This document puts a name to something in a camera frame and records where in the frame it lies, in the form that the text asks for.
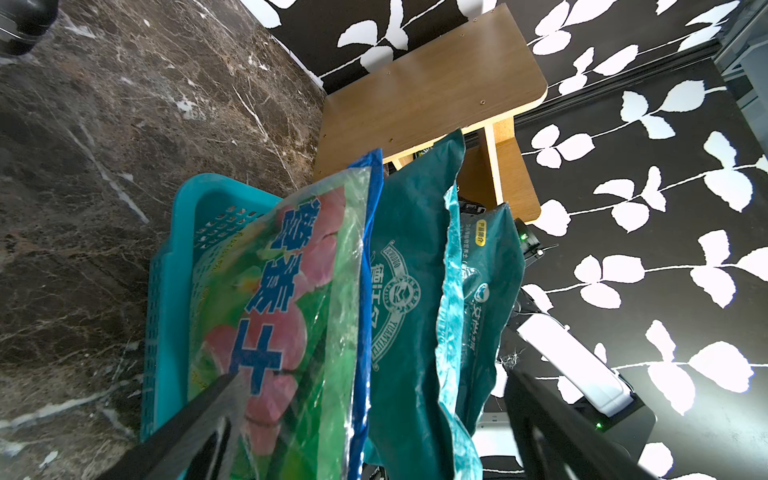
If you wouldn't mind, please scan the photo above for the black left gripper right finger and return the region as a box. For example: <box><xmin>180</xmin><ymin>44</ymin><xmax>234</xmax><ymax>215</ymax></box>
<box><xmin>505</xmin><ymin>370</ymin><xmax>656</xmax><ymax>479</ymax></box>

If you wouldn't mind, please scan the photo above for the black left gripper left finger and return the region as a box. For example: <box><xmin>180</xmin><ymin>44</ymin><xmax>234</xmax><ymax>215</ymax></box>
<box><xmin>101</xmin><ymin>373</ymin><xmax>247</xmax><ymax>480</ymax></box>

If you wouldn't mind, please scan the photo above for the green pink soil bag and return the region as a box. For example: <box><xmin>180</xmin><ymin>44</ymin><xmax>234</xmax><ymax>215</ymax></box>
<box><xmin>188</xmin><ymin>150</ymin><xmax>383</xmax><ymax>479</ymax></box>

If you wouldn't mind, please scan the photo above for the dark green fertilizer bag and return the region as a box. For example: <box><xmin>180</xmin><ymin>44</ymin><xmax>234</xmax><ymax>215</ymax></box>
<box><xmin>456</xmin><ymin>203</ymin><xmax>525</xmax><ymax>434</ymax></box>

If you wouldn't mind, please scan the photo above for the teal orange fertilizer bag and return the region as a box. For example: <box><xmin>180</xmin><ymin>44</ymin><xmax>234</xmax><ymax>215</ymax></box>
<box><xmin>365</xmin><ymin>131</ymin><xmax>482</xmax><ymax>479</ymax></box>

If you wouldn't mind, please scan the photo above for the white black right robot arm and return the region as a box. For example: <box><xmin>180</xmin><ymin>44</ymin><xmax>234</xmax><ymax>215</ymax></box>
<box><xmin>457</xmin><ymin>209</ymin><xmax>656</xmax><ymax>479</ymax></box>

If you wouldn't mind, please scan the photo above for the wooden two-tier shelf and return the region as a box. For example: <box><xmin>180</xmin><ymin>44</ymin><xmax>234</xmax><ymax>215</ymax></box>
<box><xmin>313</xmin><ymin>4</ymin><xmax>548</xmax><ymax>223</ymax></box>

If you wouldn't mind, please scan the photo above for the teal plastic basket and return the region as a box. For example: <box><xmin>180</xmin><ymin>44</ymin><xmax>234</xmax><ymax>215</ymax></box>
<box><xmin>140</xmin><ymin>173</ymin><xmax>281</xmax><ymax>441</ymax></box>

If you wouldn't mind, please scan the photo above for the black ribbed aluminium case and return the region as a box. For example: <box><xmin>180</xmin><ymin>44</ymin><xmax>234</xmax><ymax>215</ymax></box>
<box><xmin>0</xmin><ymin>0</ymin><xmax>59</xmax><ymax>56</ymax></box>

